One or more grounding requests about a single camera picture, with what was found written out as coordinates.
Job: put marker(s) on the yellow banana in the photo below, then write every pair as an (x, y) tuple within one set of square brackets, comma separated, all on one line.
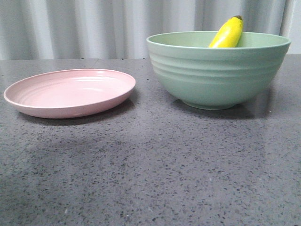
[(229, 34)]

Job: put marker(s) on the white pleated curtain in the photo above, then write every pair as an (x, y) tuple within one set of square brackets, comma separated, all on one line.
[(115, 29)]

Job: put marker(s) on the pink ribbed plate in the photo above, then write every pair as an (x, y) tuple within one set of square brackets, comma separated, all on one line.
[(70, 93)]

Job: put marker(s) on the light green ribbed bowl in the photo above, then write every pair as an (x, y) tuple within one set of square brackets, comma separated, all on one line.
[(215, 78)]

